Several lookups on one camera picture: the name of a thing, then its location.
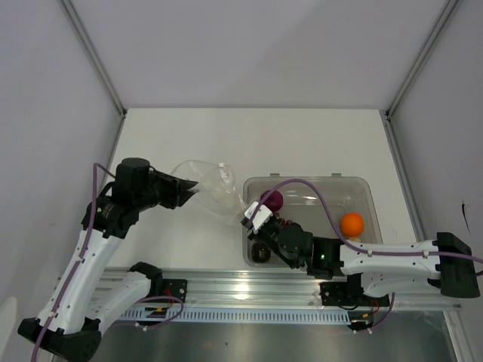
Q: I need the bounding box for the left aluminium frame post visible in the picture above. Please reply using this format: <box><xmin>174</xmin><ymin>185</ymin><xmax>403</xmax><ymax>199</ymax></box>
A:
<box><xmin>58</xmin><ymin>0</ymin><xmax>128</xmax><ymax>116</ymax></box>

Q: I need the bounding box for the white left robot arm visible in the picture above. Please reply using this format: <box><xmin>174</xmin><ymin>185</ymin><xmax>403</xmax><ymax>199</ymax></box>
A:
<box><xmin>17</xmin><ymin>158</ymin><xmax>198</xmax><ymax>361</ymax></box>

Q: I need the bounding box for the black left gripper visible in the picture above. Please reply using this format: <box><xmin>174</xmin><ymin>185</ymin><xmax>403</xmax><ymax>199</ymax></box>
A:
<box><xmin>135</xmin><ymin>170</ymin><xmax>199</xmax><ymax>211</ymax></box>

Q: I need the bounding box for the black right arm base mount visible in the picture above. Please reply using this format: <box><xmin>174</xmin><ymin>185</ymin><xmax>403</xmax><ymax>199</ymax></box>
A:
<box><xmin>319</xmin><ymin>282</ymin><xmax>390</xmax><ymax>310</ymax></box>

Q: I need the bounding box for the red grape bunch toy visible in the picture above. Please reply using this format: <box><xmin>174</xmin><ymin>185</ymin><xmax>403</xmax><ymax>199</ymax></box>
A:
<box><xmin>275</xmin><ymin>215</ymin><xmax>293</xmax><ymax>229</ymax></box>

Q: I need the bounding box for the orange fruit toy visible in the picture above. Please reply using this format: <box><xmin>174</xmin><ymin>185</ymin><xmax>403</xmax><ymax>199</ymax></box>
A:
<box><xmin>340</xmin><ymin>213</ymin><xmax>365</xmax><ymax>238</ymax></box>

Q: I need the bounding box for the clear plastic food container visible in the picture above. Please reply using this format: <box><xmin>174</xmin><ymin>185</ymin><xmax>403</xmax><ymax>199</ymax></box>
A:
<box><xmin>243</xmin><ymin>174</ymin><xmax>382</xmax><ymax>244</ymax></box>

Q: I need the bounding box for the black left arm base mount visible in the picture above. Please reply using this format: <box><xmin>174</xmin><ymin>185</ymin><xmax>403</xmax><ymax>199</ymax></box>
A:
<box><xmin>150</xmin><ymin>279</ymin><xmax>188</xmax><ymax>302</ymax></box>

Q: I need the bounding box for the aluminium frame post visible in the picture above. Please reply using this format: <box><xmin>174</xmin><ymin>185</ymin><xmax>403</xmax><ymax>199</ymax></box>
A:
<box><xmin>384</xmin><ymin>0</ymin><xmax>463</xmax><ymax>116</ymax></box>
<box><xmin>58</xmin><ymin>0</ymin><xmax>128</xmax><ymax>116</ymax></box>

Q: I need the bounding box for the clear zip top bag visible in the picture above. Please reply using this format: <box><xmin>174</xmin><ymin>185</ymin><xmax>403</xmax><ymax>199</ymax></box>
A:
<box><xmin>171</xmin><ymin>160</ymin><xmax>245</xmax><ymax>225</ymax></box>

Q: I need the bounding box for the dark chocolate donut toy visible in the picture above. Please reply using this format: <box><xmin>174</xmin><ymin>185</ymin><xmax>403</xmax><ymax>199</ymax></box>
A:
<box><xmin>251</xmin><ymin>242</ymin><xmax>272</xmax><ymax>263</ymax></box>

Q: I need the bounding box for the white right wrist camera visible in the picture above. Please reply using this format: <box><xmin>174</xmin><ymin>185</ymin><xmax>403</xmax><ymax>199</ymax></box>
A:
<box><xmin>241</xmin><ymin>201</ymin><xmax>273</xmax><ymax>233</ymax></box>

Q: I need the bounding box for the white slotted cable duct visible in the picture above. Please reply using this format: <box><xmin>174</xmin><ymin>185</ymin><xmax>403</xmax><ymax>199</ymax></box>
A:
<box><xmin>119</xmin><ymin>307</ymin><xmax>351</xmax><ymax>325</ymax></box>

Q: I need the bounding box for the right aluminium frame post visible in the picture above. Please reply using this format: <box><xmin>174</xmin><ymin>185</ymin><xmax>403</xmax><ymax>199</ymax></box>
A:
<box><xmin>384</xmin><ymin>0</ymin><xmax>463</xmax><ymax>116</ymax></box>

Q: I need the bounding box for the purple donut toy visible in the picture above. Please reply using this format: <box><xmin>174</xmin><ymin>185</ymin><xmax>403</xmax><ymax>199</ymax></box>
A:
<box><xmin>264</xmin><ymin>191</ymin><xmax>284</xmax><ymax>213</ymax></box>

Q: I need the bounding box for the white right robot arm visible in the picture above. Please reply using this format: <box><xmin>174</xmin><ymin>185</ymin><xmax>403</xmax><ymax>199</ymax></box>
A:
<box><xmin>241</xmin><ymin>216</ymin><xmax>481</xmax><ymax>305</ymax></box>

